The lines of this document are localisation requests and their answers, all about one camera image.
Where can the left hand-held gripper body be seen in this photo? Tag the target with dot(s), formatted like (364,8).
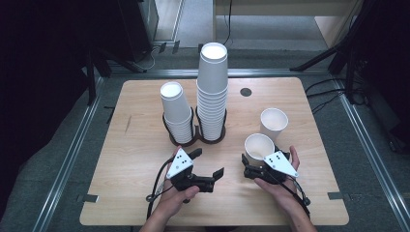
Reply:
(180,162)

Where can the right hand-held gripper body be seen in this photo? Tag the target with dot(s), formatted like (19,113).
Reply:
(280,164)

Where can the black double cup holder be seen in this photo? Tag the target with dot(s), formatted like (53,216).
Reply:
(196,138)

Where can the white paper cup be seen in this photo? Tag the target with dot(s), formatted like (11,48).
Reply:
(274,122)
(257,148)

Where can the tall stack of paper cups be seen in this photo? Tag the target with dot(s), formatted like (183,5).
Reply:
(212,80)

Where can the person's right hand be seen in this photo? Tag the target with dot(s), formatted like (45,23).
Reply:
(283,196)

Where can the person's left hand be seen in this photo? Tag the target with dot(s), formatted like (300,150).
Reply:
(174,199)

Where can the short stack of paper cups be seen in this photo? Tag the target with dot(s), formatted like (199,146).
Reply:
(176,109)

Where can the grey tape strip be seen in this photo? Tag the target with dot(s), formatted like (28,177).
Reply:
(87,198)
(335,195)

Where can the black tripod stand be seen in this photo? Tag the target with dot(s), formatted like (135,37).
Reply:
(322,58)

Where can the black metal stand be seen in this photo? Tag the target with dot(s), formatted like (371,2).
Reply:
(92,80)

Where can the black glass-door cabinet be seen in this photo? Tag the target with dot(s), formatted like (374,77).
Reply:
(138,29)

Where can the beige office desk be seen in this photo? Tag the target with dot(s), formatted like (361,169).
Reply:
(290,8)

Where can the aluminium frame rail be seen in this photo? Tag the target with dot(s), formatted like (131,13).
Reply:
(267,72)
(69,158)
(370,154)

